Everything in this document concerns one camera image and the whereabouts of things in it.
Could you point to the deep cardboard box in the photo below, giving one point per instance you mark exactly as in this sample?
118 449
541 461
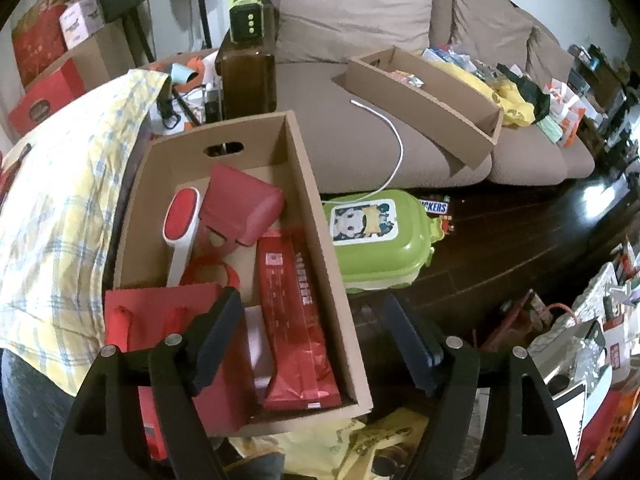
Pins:
320 210

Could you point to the plain yellow plastic bag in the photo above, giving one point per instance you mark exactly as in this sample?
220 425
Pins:
510 105

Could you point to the large brown carton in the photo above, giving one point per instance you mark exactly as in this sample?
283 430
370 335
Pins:
100 55

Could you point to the candy wrappers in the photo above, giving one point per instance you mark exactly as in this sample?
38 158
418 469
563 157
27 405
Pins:
407 79

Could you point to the orange tool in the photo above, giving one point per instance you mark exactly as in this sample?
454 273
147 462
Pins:
195 65

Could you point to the tall red printed box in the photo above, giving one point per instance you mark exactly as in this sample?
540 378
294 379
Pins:
37 45

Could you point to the open box with papers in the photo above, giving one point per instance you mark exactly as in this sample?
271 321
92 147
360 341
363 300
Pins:
160 110

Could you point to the red handbag-shaped box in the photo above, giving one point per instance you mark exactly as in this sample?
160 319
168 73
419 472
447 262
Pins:
240 200

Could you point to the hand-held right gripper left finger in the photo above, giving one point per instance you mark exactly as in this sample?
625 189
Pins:
220 335

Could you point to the silver foil bag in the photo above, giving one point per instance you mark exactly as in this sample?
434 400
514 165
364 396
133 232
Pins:
570 350

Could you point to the yellow printed plastic bag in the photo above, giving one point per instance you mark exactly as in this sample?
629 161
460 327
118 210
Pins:
310 445

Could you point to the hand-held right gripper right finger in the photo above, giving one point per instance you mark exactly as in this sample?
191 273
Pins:
412 345

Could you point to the pile of snack packets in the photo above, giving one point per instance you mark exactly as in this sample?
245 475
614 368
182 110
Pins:
447 57

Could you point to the green black radio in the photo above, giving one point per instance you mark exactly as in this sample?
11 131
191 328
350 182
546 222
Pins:
246 20

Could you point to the shallow cardboard tray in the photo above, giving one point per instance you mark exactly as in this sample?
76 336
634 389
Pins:
425 110

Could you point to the green toy case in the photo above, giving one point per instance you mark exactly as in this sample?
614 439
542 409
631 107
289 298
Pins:
385 245

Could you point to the brown sofa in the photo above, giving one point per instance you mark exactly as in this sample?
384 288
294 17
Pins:
440 150

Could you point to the small pink white box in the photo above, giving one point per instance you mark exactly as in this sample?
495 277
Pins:
80 22

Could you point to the white red lint brush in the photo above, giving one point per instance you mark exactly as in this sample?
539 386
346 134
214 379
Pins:
180 215

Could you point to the long red packet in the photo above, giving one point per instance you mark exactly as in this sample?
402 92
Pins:
295 320

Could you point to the wide red gift box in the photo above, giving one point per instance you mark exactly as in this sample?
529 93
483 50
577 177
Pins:
45 100

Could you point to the brown chocolate bar pack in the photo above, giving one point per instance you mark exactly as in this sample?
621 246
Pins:
435 206

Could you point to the person's grey pants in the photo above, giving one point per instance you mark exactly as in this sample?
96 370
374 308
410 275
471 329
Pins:
30 420

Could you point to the yellow checked tablecloth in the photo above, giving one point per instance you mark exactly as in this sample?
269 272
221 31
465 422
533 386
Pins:
60 210

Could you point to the dark green cloth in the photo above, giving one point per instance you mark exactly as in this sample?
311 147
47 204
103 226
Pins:
530 92

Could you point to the beige sofa cushion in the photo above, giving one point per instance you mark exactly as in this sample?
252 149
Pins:
490 15
350 10
550 52

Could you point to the orange white paper bag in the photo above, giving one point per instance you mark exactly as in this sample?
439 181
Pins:
567 105

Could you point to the light green packet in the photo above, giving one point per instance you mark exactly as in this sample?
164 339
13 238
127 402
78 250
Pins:
550 129

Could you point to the teal cylinder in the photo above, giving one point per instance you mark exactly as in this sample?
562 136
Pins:
182 75

